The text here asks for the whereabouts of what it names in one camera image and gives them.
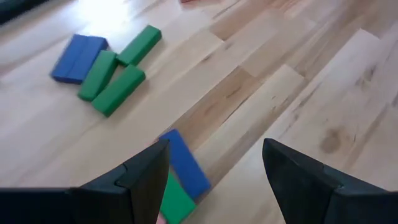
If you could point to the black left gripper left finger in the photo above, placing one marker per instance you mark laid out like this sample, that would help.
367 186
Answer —
93 205

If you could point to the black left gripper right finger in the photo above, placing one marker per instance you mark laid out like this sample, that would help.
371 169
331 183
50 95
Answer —
311 199

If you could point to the pink rectangular block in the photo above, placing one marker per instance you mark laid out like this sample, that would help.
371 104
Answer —
161 220

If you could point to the green rectangular block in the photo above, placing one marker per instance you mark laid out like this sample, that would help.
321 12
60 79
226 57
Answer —
140 45
118 90
98 76
177 202

